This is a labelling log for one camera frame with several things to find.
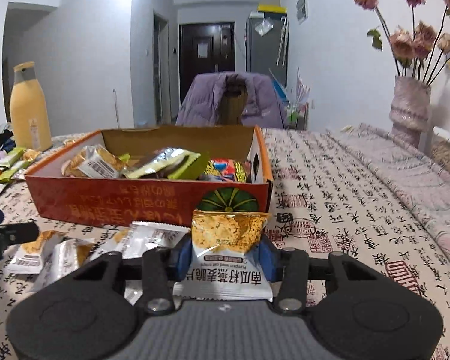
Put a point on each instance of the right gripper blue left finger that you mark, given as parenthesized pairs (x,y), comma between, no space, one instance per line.
(182,256)

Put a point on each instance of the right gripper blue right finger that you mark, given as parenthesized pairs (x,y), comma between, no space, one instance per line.
(269,259)

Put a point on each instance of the pumpkin seed crisp packet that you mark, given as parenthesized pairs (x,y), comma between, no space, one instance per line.
(224,263)

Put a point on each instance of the red noodle snack bag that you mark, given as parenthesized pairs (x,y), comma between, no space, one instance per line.
(225,170)

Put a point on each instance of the oat crisp packet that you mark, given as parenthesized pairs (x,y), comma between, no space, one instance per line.
(95,162)

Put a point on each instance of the silver yellow long snack bag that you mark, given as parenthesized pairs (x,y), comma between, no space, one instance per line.
(169,163)

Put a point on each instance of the white grey snack packet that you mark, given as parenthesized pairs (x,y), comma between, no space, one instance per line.
(141,237)

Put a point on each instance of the green packet near tangerines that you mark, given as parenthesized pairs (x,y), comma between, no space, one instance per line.
(11,158)

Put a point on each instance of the orange cardboard box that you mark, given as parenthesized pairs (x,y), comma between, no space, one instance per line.
(146,179)

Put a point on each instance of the yellow thermos bottle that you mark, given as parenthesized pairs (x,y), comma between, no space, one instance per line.
(28,110)

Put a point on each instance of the calligraphy print tablecloth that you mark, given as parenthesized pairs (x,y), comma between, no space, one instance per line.
(324,200)

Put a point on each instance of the purple jacket on chair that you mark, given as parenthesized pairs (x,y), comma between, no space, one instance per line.
(263,107)

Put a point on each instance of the wooden chair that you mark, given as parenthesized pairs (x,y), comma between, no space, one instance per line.
(232,104)

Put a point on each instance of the pink ceramic vase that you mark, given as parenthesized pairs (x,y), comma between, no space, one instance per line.
(409,111)

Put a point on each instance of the grey refrigerator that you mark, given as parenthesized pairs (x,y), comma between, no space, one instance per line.
(266,44)

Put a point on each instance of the clear storage jar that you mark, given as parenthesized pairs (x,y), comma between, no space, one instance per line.
(440,147)

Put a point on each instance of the dark entrance door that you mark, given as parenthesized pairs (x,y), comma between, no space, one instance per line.
(205,48)

